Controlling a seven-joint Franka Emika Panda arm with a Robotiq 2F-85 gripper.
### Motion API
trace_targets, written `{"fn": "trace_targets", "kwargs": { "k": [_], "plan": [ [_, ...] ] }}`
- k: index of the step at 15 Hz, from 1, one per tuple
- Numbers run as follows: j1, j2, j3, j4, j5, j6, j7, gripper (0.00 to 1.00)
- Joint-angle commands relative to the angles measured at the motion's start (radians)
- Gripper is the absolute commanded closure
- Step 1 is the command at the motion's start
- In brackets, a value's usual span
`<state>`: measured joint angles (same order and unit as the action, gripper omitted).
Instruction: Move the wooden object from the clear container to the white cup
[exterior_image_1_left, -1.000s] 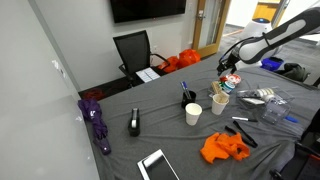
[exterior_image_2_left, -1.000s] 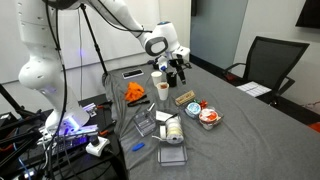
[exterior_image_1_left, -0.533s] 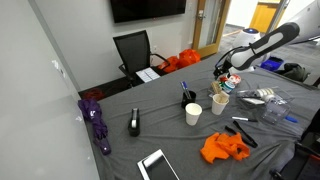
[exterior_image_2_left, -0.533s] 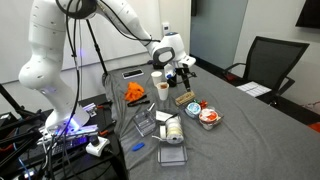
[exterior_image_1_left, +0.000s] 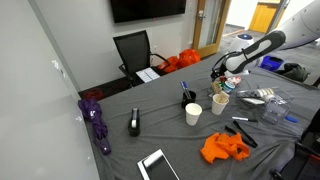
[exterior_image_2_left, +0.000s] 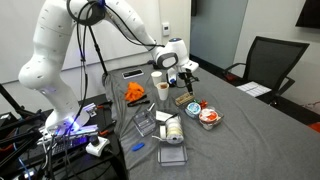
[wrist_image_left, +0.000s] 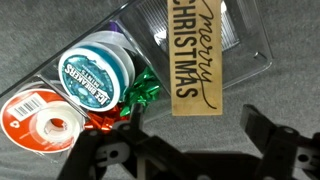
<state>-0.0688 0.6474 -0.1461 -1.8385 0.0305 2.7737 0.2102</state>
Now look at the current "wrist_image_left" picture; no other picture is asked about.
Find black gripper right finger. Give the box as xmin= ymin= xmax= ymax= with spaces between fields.
xmin=240 ymin=104 xmax=320 ymax=180

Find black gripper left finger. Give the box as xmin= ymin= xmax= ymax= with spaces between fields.
xmin=57 ymin=103 xmax=187 ymax=180

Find wooden Merry Christmas sign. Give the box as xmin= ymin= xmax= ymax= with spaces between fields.
xmin=168 ymin=0 xmax=223 ymax=116

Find clear divided plastic container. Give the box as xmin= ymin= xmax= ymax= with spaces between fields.
xmin=0 ymin=0 xmax=273 ymax=160

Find red gift bow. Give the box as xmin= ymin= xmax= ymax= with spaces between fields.
xmin=84 ymin=104 xmax=130 ymax=133

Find grey tablecloth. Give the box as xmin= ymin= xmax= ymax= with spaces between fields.
xmin=0 ymin=0 xmax=320 ymax=180

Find green gift bow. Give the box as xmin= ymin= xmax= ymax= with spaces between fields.
xmin=120 ymin=67 xmax=161 ymax=117

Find teal Ice Breakers mints tin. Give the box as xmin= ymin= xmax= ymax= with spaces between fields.
xmin=58 ymin=42 xmax=135 ymax=112

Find red white tape spool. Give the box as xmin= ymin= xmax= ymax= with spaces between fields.
xmin=1 ymin=89 xmax=84 ymax=153

